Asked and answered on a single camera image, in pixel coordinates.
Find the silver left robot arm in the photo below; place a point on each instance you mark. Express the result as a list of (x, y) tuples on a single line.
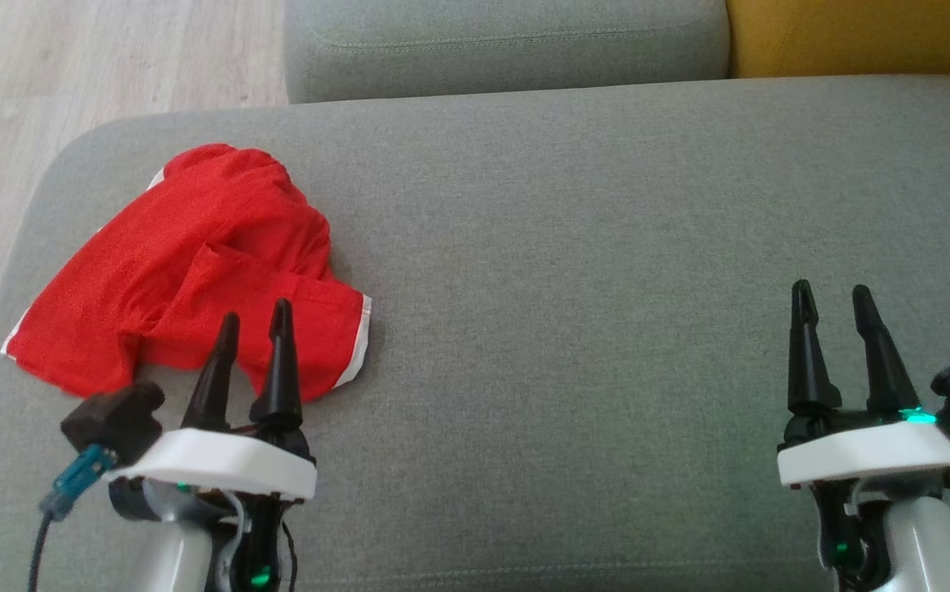
[(171, 543)]

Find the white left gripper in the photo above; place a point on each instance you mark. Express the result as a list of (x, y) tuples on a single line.
[(220, 462)]

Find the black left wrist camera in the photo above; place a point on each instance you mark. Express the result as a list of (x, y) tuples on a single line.
[(113, 419)]

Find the grey sofa back cushion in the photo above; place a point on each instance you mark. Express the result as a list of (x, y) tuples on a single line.
[(508, 45)]

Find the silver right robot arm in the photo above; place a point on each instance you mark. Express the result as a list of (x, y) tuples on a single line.
[(919, 538)]

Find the grey sofa seat cushion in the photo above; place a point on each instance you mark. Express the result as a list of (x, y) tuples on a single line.
[(574, 247)]

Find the yellow sofa cushion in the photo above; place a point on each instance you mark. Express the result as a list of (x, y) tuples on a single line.
[(861, 33)]

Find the red basketball jersey white sleeves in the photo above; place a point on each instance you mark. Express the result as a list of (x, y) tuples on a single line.
[(113, 271)]

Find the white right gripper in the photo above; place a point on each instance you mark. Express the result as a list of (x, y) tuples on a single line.
[(861, 456)]

